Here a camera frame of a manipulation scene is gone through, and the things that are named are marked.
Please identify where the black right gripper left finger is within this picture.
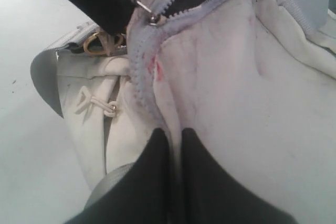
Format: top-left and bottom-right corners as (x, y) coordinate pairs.
(68, 129), (170, 223)

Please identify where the white fabric backpack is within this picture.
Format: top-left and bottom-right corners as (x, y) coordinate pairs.
(30, 0), (335, 223)

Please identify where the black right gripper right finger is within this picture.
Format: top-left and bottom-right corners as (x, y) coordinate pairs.
(182, 128), (297, 224)

